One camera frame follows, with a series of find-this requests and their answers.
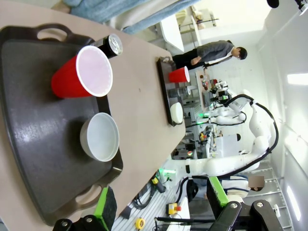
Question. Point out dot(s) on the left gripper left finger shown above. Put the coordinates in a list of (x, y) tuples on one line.
[(107, 204)]

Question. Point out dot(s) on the seated person in striped shirt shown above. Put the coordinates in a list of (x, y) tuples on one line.
[(235, 186)]

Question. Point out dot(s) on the red plastic cup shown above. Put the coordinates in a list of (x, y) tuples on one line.
[(176, 75), (65, 80)]

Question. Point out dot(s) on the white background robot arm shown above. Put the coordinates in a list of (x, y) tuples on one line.
[(223, 119)]

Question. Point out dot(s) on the person in blue fleece jacket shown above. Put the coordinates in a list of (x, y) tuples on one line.
[(108, 9)]

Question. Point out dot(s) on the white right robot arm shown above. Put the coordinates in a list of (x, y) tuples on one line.
[(216, 166)]

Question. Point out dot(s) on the person in grey suit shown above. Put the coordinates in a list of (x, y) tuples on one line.
[(211, 51)]

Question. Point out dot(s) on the white cabinet box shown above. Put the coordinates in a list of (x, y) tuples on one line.
[(227, 145)]

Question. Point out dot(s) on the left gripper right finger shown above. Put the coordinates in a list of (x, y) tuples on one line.
[(216, 195)]

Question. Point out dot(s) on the yellow emergency stop box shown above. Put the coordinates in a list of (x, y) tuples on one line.
[(172, 209)]

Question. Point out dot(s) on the dark brown serving tray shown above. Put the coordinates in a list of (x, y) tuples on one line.
[(36, 120), (163, 81)]

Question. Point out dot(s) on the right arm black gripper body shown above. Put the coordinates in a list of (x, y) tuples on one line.
[(217, 95)]

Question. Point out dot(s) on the white bowl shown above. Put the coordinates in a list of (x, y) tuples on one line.
[(176, 113), (103, 137)]

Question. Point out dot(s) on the black Pepsi can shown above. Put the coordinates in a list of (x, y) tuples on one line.
[(108, 49), (179, 92)]

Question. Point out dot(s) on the white folding table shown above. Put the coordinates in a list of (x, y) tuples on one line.
[(173, 33)]

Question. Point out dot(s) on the yellow black handheld controller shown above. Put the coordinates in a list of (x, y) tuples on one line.
[(158, 185)]

